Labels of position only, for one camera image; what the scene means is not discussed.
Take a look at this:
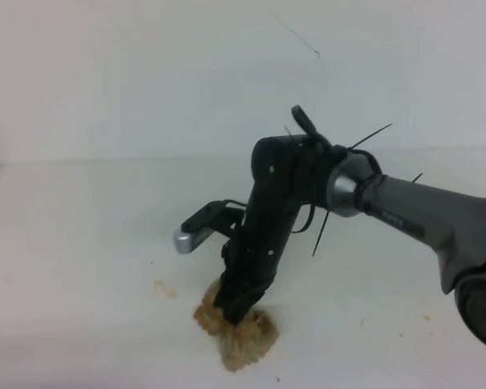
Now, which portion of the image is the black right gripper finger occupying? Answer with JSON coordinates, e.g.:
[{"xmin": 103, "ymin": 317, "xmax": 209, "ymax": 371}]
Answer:
[{"xmin": 213, "ymin": 275, "xmax": 232, "ymax": 310}]

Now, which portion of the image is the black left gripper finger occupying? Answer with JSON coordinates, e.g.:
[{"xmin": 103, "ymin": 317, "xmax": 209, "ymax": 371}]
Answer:
[{"xmin": 225, "ymin": 284, "xmax": 266, "ymax": 324}]

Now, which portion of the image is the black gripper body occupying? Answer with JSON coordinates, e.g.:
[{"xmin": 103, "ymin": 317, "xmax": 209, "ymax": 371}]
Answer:
[{"xmin": 224, "ymin": 135, "xmax": 324, "ymax": 289}]

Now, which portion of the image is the green coffee-stained rag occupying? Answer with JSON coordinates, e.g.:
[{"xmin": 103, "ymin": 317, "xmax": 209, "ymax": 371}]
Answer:
[{"xmin": 194, "ymin": 280, "xmax": 279, "ymax": 373}]

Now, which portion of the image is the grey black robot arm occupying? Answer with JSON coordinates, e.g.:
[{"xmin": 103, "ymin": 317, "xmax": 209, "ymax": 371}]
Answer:
[{"xmin": 215, "ymin": 135, "xmax": 486, "ymax": 345}]

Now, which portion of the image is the brown coffee stain puddle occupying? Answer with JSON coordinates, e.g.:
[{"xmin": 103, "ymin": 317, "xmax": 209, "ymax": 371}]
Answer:
[{"xmin": 153, "ymin": 280, "xmax": 178, "ymax": 299}]

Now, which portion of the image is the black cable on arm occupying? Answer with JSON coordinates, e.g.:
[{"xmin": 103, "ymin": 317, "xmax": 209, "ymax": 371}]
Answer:
[{"xmin": 283, "ymin": 105, "xmax": 424, "ymax": 257}]

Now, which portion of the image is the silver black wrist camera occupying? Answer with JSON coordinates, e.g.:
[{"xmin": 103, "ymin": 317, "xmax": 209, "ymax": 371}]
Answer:
[{"xmin": 173, "ymin": 199, "xmax": 247, "ymax": 254}]

